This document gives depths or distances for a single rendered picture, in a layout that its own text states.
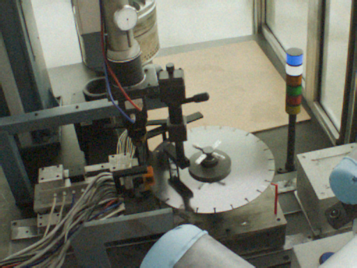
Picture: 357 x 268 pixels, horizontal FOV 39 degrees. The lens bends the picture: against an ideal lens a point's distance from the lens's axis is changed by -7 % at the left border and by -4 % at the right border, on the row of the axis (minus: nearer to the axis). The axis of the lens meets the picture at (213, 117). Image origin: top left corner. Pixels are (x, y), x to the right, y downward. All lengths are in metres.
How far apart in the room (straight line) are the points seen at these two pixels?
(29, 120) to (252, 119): 0.77
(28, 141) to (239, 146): 0.77
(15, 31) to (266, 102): 0.91
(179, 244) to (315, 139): 1.16
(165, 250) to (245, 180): 0.68
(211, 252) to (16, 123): 0.95
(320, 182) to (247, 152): 0.21
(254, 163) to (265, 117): 0.50
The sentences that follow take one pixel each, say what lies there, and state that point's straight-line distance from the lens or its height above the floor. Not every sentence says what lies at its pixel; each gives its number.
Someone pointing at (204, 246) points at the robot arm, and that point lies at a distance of 0.64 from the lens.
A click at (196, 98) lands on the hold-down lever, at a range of 1.11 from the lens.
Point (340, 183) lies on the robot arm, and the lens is 0.89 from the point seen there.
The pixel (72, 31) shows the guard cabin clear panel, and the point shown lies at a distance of 2.28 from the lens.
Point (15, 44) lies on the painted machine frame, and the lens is 1.68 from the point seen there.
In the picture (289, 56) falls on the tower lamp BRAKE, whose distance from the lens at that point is 1.38.
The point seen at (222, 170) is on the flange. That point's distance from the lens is 1.31.
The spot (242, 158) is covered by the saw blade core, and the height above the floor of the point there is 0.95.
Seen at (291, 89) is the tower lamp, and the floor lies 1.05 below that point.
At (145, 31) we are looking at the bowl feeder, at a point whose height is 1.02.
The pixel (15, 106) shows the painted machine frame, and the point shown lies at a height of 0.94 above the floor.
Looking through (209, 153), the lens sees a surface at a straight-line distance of 1.30.
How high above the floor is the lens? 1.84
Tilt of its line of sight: 37 degrees down
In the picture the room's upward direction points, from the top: 4 degrees counter-clockwise
